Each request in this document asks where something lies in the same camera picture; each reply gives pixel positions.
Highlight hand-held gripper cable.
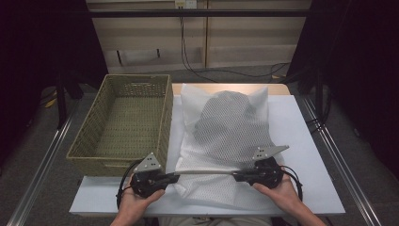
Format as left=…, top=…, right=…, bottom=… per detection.
left=116, top=159, right=142, bottom=210
left=280, top=165, right=305, bottom=202

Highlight white mesh laundry bag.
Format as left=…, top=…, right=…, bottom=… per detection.
left=173, top=84, right=285, bottom=210

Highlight person's light trousers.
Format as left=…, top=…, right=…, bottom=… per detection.
left=158, top=216, right=272, bottom=226

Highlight black curtain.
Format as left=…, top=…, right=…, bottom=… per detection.
left=286, top=0, right=399, bottom=180
left=0, top=0, right=109, bottom=164

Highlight black metal stand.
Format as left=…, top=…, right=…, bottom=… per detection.
left=56, top=70, right=84, bottom=130
left=314, top=67, right=326, bottom=119

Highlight person's left hand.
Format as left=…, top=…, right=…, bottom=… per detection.
left=110, top=184, right=166, bottom=226

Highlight black horizontal metal bar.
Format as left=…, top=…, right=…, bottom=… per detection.
left=88, top=8, right=311, bottom=18

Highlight person's right hand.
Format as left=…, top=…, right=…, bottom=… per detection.
left=252, top=173, right=304, bottom=218

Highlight left hand-held gripper cable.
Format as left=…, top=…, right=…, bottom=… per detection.
left=116, top=159, right=142, bottom=210

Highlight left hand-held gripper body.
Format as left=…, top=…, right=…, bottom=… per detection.
left=130, top=153, right=168, bottom=199

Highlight right hand-held gripper cable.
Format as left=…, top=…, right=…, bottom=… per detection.
left=280, top=165, right=305, bottom=202

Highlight white wall socket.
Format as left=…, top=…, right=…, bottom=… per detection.
left=174, top=0, right=198, bottom=9

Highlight black hanging wall cable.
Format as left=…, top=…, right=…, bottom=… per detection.
left=179, top=8, right=219, bottom=83

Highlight white table cover sheet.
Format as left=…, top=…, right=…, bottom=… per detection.
left=69, top=93, right=346, bottom=218

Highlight dark cloth garment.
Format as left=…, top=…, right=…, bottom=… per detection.
left=194, top=89, right=277, bottom=172

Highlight green woven basket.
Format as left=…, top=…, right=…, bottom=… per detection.
left=65, top=73, right=174, bottom=178

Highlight metal floor rail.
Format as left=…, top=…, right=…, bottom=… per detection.
left=6, top=100, right=79, bottom=226
left=300, top=97, right=382, bottom=226

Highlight black floor cable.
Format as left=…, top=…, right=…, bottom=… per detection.
left=200, top=61, right=291, bottom=79

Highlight yellow floor strip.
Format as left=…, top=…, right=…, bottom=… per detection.
left=44, top=90, right=59, bottom=109

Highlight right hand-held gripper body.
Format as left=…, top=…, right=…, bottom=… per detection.
left=249, top=144, right=290, bottom=189

